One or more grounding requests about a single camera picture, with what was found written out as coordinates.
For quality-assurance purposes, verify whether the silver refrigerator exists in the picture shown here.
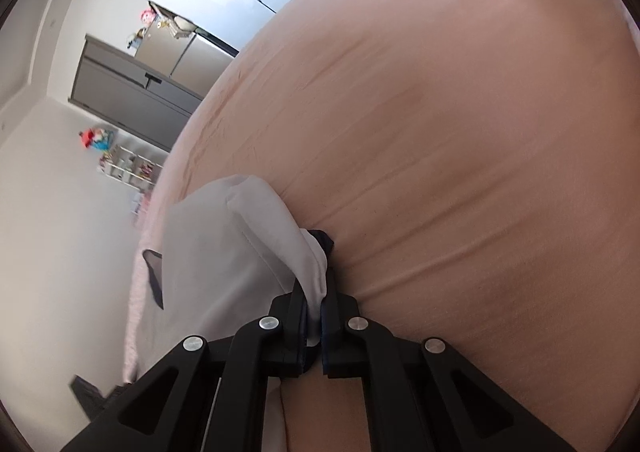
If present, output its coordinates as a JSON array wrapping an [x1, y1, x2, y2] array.
[[132, 2, 237, 94]]

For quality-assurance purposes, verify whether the white shelf rack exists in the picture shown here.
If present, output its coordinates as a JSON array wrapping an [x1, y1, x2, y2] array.
[[97, 145, 164, 184]]

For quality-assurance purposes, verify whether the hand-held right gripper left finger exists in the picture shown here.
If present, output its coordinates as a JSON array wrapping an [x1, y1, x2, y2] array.
[[60, 282, 322, 452]]

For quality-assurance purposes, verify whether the grey door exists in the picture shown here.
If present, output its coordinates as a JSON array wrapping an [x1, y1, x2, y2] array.
[[70, 34, 207, 153]]

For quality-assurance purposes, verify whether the light blue garment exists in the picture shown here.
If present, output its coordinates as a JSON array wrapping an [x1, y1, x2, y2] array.
[[122, 173, 330, 452]]

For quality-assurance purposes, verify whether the dark blurry object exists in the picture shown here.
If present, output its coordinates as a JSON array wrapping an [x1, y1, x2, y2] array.
[[70, 373, 126, 421]]

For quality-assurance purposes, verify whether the red wall plush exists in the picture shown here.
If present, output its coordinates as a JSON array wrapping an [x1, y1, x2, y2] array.
[[77, 128, 117, 151]]

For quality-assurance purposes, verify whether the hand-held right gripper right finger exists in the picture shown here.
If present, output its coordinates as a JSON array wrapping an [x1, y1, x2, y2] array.
[[306, 229, 577, 452]]

